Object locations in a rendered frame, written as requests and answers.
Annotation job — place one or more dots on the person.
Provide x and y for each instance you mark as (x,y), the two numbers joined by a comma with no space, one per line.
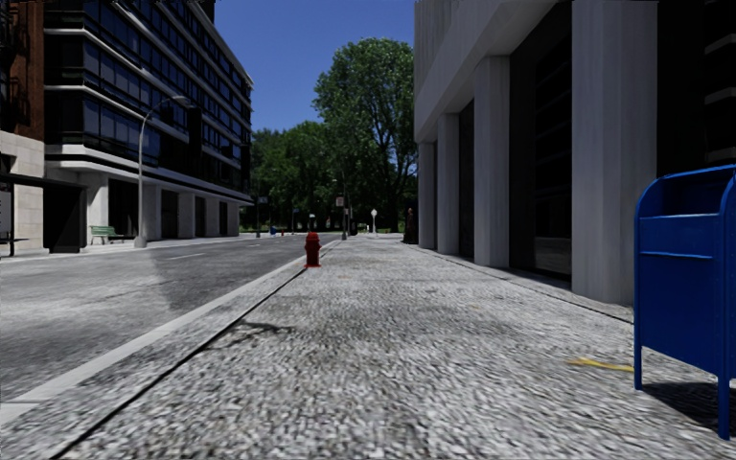
(410,226)

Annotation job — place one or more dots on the red fire hydrant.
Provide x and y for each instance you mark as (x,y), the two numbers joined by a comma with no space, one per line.
(312,249)

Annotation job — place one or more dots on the trees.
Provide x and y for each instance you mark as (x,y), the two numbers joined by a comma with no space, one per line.
(356,144)

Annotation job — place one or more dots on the grey street lamp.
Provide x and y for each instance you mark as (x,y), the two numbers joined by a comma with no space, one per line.
(140,190)

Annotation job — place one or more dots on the pale concrete building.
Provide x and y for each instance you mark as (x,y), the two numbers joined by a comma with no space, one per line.
(609,144)

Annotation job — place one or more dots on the glass office building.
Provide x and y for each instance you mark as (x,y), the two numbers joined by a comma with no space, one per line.
(149,86)

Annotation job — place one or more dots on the green bench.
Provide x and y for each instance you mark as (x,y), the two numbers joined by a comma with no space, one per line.
(103,232)

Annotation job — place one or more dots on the black bus shelter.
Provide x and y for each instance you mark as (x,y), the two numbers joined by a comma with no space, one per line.
(57,218)

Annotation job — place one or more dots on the blue letter box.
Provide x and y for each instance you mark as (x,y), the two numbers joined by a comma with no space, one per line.
(678,287)

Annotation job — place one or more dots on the red brick building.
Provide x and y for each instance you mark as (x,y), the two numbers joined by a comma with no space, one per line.
(23,86)

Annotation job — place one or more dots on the sign on a post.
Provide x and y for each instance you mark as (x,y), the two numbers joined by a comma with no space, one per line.
(343,215)
(374,218)

